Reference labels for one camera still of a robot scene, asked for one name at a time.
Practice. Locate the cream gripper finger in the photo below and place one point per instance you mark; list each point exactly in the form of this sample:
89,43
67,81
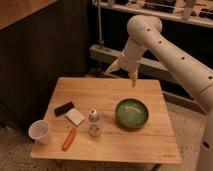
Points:
113,67
133,76

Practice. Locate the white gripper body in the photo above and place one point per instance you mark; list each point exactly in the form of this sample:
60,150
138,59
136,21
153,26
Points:
128,63

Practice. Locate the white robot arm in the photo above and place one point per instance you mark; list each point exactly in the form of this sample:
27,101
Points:
205,159

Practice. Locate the green ceramic bowl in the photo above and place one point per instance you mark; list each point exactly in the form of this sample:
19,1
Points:
131,113

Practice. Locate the clear plastic water bottle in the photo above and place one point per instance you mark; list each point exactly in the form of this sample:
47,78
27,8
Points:
94,123

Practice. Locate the wooden folding table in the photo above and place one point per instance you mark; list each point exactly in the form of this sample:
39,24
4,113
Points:
155,142

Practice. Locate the white square sponge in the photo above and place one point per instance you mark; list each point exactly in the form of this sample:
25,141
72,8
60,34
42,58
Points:
75,116

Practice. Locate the black rectangular block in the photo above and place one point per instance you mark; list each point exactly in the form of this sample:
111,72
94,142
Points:
63,109

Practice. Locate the dark wooden cabinet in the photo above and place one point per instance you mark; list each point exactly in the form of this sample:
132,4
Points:
34,53

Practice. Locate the metal shelf rack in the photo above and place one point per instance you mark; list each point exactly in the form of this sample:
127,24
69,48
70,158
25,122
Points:
106,53

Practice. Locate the translucent plastic cup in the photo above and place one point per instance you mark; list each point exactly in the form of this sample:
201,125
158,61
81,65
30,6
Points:
40,131

